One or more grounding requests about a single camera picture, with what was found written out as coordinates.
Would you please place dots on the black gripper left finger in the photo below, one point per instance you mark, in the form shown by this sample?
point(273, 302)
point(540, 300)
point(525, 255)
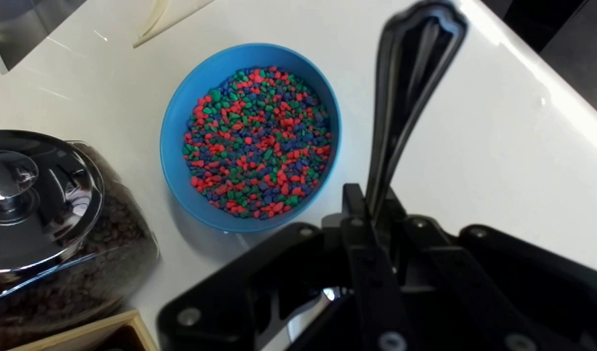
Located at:
point(369, 286)

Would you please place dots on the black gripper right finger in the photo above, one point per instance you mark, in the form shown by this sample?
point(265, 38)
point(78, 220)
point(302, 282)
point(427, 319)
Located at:
point(505, 294)

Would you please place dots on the dark metal spoon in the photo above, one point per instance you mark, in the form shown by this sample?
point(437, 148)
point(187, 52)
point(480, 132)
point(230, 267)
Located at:
point(408, 99)

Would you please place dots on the beads in blue bowl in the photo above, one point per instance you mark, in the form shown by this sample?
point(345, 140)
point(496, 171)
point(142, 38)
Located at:
point(259, 144)

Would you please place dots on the blue plastic bowl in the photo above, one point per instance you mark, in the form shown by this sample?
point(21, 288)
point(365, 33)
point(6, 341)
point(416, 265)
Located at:
point(178, 130)

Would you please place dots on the wooden coffee rack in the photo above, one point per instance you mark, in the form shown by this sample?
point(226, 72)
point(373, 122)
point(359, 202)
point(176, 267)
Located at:
point(96, 335)

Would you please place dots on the steel sink basin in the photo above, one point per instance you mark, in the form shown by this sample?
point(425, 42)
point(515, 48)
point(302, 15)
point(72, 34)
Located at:
point(18, 27)

